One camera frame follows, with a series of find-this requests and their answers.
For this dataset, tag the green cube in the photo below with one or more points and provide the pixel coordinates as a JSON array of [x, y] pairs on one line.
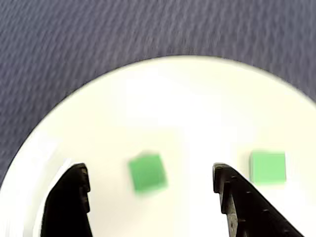
[[267, 168], [148, 172]]

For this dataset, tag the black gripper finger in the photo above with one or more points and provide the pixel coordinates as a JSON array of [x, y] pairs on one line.
[[66, 205], [251, 214]]

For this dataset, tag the white round plate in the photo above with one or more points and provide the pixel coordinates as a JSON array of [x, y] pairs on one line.
[[185, 111]]

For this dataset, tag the blue woven tablecloth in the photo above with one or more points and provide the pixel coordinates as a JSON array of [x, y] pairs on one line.
[[98, 37]]

